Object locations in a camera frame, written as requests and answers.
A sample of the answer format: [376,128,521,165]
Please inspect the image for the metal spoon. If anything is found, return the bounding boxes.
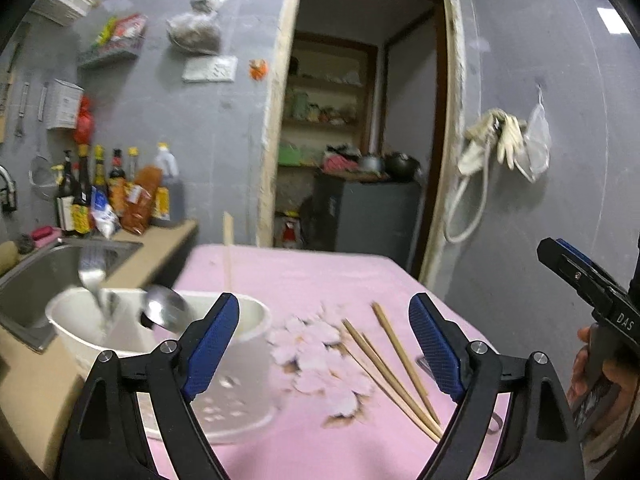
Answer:
[78,245,118,335]
[139,285,193,334]

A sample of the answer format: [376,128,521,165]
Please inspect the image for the wooden chopstick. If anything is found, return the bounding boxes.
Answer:
[371,302,440,425]
[342,318,442,443]

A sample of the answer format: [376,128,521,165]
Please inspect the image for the steel kitchen sink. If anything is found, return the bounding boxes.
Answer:
[0,238,142,353]

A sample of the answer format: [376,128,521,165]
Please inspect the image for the person right hand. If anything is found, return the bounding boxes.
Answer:
[572,324,639,442]

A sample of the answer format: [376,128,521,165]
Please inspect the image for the white plastic utensil holder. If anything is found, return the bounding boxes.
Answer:
[46,288,277,444]

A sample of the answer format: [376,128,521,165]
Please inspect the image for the clear hanging plastic bag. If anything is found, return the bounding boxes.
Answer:
[515,87,552,183]

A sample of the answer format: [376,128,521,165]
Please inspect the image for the pink floral tablecloth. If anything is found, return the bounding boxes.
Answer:
[176,245,435,479]

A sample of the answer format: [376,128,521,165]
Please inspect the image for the white rubber gloves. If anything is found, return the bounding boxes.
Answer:
[458,108,524,177]

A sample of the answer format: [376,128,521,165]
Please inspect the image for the dark soy sauce bottle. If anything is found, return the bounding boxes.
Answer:
[72,144,92,237]

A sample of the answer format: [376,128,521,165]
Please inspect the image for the large oil jug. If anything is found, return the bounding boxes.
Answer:
[151,142,186,228]

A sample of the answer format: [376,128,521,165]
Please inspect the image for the dark grey cabinet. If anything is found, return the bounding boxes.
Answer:
[309,174,422,266]

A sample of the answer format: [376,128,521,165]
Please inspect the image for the black cooking pot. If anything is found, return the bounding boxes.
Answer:
[384,152,421,183]

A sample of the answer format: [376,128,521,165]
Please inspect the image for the chrome faucet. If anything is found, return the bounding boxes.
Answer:
[0,166,17,214]

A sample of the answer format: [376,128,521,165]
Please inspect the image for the mesh strainer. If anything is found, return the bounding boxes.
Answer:
[28,84,61,201]

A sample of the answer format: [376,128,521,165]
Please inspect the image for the red plastic bag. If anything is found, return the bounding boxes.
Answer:
[73,96,94,145]

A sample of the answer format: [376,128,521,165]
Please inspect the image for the white wall box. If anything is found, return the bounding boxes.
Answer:
[44,79,84,130]

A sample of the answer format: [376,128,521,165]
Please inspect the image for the grey wall spice shelf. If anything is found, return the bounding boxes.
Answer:
[77,37,144,70]

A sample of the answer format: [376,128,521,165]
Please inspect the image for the white wall switch panel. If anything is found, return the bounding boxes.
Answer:
[182,55,238,84]

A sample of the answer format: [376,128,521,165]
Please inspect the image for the orange wall hook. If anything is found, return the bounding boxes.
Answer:
[250,58,269,81]

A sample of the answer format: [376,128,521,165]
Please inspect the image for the white wall basket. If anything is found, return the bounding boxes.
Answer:
[29,0,98,27]

